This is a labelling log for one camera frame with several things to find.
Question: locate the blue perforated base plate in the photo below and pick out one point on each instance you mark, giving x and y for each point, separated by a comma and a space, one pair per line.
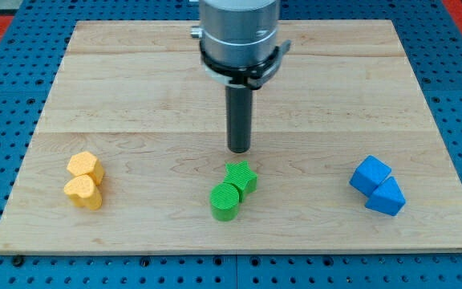
30, 53

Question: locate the yellow heart block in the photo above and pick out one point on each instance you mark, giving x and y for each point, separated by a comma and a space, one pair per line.
83, 192

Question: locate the yellow hexagon block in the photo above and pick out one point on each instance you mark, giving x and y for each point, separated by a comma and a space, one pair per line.
86, 163

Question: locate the blue triangle block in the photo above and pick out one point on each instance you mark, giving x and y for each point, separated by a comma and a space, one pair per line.
388, 198

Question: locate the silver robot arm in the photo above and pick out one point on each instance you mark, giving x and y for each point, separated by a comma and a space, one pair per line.
238, 41

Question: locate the blue cube block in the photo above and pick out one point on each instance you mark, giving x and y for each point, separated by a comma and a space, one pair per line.
370, 173

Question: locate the green star block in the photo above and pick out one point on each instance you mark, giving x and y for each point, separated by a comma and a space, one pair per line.
242, 177

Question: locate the green cylinder block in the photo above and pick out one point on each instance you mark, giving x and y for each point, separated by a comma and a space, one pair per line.
224, 202

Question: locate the wooden board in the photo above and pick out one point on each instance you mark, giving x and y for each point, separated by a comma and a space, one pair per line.
130, 154

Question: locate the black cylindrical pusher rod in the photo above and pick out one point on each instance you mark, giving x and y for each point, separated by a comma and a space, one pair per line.
239, 103

